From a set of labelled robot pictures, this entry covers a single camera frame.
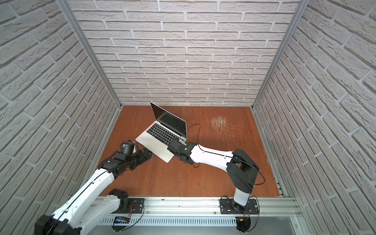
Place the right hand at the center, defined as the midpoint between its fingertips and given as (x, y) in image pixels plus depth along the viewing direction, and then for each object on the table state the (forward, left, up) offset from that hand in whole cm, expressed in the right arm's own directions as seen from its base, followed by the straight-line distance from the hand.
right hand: (189, 151), depth 85 cm
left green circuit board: (-31, +36, -10) cm, 48 cm away
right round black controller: (-36, -25, -10) cm, 45 cm away
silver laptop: (+23, +15, -6) cm, 28 cm away
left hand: (0, +25, +2) cm, 25 cm away
